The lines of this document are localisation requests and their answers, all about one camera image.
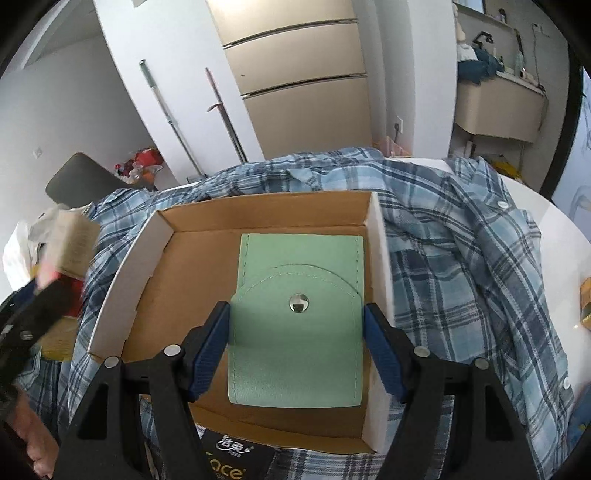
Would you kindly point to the white wall socket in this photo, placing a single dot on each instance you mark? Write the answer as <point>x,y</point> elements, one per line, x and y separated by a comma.
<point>399,124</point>

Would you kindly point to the black tissue packet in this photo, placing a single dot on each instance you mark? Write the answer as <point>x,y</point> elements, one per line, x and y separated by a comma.
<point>235,454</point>

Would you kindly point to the dark blue cloth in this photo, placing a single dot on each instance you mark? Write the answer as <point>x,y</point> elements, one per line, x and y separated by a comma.
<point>480,67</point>

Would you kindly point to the beige refrigerator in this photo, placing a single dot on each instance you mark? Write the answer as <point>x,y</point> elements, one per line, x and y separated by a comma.
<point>295,74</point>

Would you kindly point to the thin brown stick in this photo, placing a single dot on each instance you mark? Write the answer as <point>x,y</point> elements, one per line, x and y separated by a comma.
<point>224,115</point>

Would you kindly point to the green leather snap pouch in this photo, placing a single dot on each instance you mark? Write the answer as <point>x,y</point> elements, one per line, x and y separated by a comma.
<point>295,332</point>

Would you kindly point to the yellow floor item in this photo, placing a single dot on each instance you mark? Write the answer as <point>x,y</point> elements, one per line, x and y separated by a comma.
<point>505,168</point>

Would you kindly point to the red bag clutter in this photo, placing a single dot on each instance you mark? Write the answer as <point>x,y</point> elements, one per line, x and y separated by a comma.
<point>141,164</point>

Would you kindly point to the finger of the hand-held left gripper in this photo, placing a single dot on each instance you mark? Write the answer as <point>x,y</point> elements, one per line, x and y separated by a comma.
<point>51,304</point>

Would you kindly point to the yellow and blue box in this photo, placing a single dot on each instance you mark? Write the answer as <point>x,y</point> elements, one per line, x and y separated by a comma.
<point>585,304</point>

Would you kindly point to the beige bathroom vanity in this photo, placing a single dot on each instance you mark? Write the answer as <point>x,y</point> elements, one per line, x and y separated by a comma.
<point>498,108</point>

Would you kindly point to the white plastic bag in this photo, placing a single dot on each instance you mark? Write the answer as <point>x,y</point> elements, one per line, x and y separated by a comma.
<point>18,249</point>

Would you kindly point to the blue plaid shirt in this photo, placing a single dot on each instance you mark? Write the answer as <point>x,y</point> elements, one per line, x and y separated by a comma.
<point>461,258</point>

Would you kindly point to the dark grey chair back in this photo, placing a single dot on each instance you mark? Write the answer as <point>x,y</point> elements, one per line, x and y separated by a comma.
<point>81,180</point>

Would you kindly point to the black faucet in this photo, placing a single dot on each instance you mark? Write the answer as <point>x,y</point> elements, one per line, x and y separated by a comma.
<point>484,39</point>

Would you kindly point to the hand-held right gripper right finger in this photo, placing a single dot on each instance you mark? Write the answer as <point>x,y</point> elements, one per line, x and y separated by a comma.
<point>385,357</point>

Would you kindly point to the person's left hand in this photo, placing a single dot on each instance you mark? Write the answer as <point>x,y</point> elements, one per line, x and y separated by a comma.
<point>32,438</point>

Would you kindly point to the beige and pink box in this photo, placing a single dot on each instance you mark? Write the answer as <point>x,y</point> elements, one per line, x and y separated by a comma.
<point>74,240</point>

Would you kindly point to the cardboard box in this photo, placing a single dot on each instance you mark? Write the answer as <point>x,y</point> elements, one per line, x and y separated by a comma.
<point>194,258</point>

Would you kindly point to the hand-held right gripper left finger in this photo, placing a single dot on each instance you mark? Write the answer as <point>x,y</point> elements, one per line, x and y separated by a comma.
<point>210,355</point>

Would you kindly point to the marble pattern door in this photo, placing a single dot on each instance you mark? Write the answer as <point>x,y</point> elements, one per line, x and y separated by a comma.
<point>575,152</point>

